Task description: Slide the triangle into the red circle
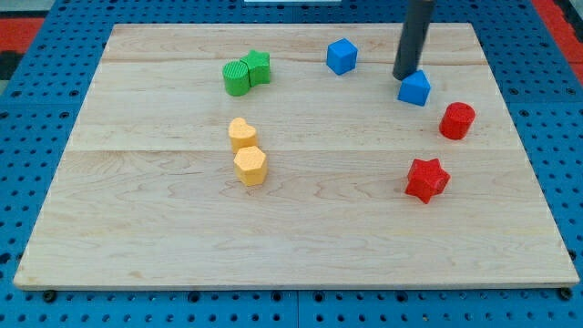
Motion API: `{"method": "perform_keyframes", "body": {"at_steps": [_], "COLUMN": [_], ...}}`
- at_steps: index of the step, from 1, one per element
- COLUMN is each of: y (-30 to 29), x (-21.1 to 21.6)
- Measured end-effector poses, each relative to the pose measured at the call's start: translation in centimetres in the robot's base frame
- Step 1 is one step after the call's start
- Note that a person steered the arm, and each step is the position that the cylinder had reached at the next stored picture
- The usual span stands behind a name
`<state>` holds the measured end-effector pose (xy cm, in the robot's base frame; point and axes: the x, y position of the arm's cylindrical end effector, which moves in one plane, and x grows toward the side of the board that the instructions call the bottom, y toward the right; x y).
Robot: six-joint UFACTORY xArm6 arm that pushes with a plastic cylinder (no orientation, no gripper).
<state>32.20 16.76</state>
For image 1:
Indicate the green star block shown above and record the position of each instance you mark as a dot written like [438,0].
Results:
[259,67]

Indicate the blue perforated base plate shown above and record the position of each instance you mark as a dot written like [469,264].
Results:
[44,94]

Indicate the blue cube block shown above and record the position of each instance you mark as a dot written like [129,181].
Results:
[341,56]

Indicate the light wooden board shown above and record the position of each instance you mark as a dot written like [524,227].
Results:
[146,198]

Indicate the red star block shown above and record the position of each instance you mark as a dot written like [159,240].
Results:
[425,179]

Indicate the yellow hexagon block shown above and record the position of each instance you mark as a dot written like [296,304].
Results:
[250,166]

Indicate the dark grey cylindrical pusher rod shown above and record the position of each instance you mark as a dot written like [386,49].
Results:
[411,43]

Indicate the red cylinder block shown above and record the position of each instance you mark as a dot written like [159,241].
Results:
[457,120]

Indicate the green cylinder block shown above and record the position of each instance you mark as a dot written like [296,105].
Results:
[236,78]

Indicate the yellow heart block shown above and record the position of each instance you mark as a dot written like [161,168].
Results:
[241,134]

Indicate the blue triangle block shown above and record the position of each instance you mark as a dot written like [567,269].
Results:
[415,89]

